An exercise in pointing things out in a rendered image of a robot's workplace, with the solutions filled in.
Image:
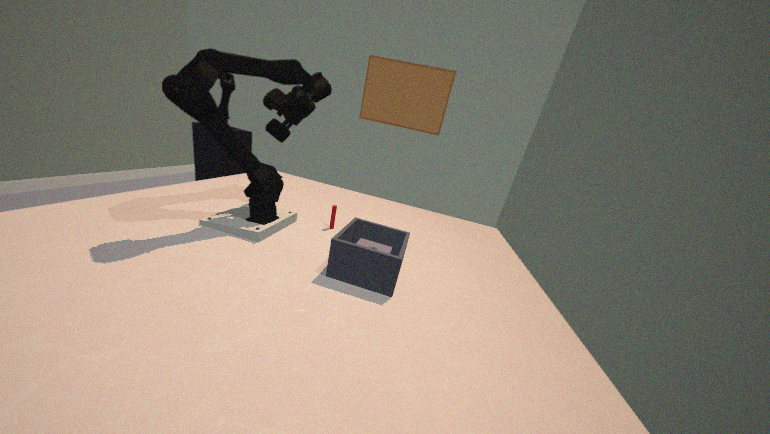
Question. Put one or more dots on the red peg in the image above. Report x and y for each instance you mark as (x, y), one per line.
(333, 214)

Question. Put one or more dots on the pink square plate with hole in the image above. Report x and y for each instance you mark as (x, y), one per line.
(374, 245)

